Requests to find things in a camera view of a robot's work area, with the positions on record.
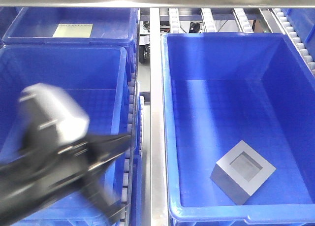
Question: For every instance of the large blue bin left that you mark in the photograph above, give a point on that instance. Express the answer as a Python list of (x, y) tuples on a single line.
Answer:
[(95, 78)]

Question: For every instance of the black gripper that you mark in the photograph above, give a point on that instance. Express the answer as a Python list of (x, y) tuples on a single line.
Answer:
[(46, 173)]

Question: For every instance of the white roller track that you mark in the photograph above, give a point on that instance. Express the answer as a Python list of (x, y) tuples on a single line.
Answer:
[(289, 30)]

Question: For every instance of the pale yellow sheet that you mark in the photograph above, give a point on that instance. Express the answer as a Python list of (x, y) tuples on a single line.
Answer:
[(73, 30)]

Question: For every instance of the large blue bin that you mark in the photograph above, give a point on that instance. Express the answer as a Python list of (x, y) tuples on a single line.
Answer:
[(225, 87), (95, 78)]

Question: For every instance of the gray square base block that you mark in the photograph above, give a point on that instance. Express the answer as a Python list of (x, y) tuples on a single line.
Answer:
[(241, 172)]

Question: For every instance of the steel rack divider bar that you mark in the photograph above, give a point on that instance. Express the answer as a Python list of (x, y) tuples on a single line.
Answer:
[(159, 215)]

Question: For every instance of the large blue bin right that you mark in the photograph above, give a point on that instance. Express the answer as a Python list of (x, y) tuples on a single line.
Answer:
[(225, 87)]

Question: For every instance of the blue bin with sheet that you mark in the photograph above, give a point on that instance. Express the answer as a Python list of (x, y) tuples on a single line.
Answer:
[(111, 27)]

